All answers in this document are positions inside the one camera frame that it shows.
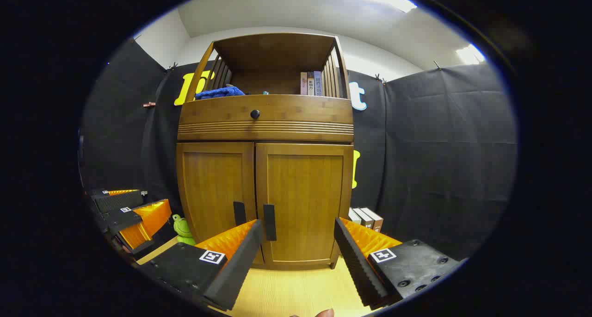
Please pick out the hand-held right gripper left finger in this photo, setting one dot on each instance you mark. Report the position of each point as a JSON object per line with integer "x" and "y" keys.
{"x": 240, "y": 261}

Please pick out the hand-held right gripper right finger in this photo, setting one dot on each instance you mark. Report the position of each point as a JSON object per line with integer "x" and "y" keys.
{"x": 354, "y": 261}

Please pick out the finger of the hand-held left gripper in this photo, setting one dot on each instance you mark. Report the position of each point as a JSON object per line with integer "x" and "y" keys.
{"x": 148, "y": 220}
{"x": 118, "y": 201}

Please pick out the wooden cabinet door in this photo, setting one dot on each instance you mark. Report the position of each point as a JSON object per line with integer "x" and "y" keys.
{"x": 305, "y": 192}
{"x": 212, "y": 183}

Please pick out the wooden double-door shoe cabinet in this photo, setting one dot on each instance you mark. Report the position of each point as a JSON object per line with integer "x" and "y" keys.
{"x": 266, "y": 122}

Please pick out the wooden cabinet drawer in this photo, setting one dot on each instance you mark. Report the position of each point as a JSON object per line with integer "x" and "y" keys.
{"x": 300, "y": 115}

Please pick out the green frog toy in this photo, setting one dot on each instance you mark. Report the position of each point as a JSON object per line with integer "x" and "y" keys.
{"x": 182, "y": 229}

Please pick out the grey cover book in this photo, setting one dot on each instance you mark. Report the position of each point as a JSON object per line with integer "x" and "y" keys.
{"x": 364, "y": 219}

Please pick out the white cover book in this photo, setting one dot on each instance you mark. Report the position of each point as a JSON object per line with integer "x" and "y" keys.
{"x": 354, "y": 216}

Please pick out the brown cover book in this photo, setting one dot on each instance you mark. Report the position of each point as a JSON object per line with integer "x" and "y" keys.
{"x": 375, "y": 220}

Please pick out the black backdrop cloth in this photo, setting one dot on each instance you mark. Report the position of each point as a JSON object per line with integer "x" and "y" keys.
{"x": 439, "y": 146}

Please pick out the blue towel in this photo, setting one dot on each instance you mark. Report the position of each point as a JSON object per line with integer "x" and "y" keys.
{"x": 219, "y": 93}

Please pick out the black round drawer knob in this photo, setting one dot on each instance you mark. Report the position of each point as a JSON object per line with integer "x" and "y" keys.
{"x": 255, "y": 114}

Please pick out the pink spine book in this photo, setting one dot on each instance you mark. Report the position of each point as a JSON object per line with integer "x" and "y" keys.
{"x": 304, "y": 83}

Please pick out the small ceiling light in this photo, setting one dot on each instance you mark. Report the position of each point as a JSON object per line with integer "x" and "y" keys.
{"x": 469, "y": 54}

